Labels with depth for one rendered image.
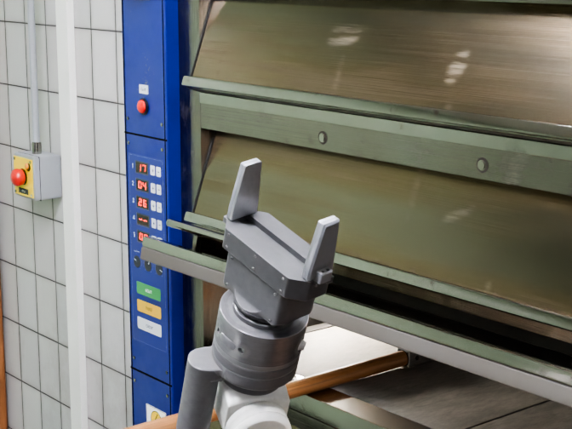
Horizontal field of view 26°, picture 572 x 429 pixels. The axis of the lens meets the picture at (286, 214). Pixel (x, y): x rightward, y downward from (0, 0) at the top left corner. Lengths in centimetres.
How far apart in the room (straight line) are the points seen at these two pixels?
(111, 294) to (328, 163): 79
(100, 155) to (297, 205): 67
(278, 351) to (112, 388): 166
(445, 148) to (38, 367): 152
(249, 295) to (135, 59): 137
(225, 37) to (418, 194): 54
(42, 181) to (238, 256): 171
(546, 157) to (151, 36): 97
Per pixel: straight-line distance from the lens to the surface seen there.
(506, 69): 181
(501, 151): 183
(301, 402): 227
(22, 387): 324
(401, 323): 182
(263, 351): 119
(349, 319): 189
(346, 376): 230
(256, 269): 116
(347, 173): 210
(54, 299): 299
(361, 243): 204
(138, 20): 249
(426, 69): 191
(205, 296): 246
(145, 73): 248
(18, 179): 286
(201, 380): 123
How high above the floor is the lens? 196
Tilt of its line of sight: 12 degrees down
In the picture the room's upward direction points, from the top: straight up
